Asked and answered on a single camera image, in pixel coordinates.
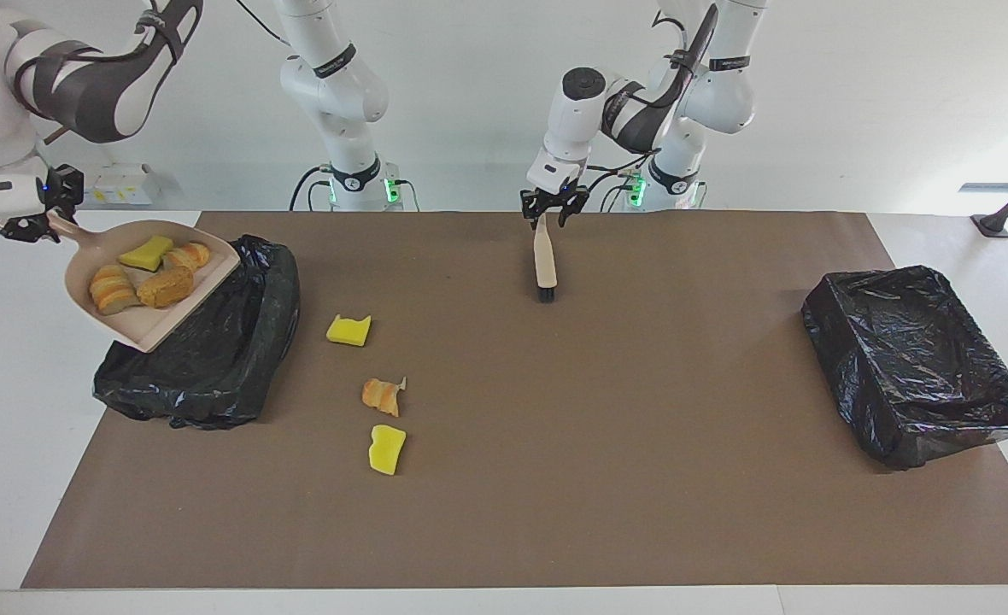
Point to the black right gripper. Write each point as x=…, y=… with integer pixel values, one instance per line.
x=64, y=188

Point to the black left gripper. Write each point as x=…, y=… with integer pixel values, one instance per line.
x=555, y=195

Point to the beige brush with black bristles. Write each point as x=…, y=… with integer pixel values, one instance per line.
x=545, y=265

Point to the striped croissant piece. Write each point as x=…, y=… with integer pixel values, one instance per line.
x=381, y=396
x=114, y=290

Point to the yellow green sponge piece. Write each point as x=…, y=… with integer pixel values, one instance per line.
x=147, y=254

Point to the brown bread roll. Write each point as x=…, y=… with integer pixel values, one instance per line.
x=165, y=288

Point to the beige plastic dustpan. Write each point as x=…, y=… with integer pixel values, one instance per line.
x=141, y=329

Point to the pale bread chunk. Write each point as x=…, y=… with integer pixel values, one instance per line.
x=190, y=256

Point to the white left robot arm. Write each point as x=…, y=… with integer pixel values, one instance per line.
x=572, y=120

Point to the black bag lined bin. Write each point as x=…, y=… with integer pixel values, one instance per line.
x=914, y=367
x=213, y=376

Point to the brown table mat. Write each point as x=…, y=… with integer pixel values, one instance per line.
x=487, y=530

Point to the white wall socket boxes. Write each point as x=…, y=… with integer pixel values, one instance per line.
x=120, y=186

